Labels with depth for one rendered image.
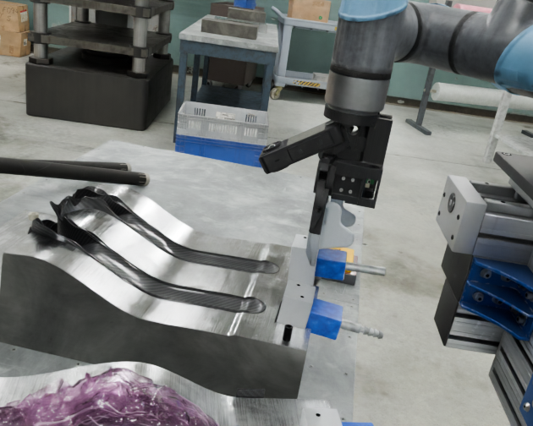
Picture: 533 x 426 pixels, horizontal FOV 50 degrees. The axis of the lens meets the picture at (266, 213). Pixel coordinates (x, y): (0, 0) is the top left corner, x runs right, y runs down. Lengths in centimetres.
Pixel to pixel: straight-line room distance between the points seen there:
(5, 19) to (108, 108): 285
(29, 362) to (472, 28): 66
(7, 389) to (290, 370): 30
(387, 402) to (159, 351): 145
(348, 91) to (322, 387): 37
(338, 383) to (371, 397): 131
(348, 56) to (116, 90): 397
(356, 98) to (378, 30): 8
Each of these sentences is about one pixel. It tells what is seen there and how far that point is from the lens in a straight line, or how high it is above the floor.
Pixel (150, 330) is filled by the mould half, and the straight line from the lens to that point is 71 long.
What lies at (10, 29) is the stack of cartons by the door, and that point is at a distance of 725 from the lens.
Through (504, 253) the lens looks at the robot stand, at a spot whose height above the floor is 92.
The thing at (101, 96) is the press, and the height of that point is 23.
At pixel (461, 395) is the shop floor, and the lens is 225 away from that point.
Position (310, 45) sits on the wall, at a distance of 708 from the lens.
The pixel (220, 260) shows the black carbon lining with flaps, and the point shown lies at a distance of 85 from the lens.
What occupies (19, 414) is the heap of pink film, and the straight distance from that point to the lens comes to 57.
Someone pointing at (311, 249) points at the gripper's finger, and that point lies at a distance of 76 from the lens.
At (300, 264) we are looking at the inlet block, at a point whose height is 92.
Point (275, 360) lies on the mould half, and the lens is 69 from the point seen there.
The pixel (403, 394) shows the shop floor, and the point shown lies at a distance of 215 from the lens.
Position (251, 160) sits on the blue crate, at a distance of 388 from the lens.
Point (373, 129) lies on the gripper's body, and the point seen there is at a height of 112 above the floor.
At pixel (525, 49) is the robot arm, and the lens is 69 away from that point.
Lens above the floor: 128
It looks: 23 degrees down
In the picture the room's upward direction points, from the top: 9 degrees clockwise
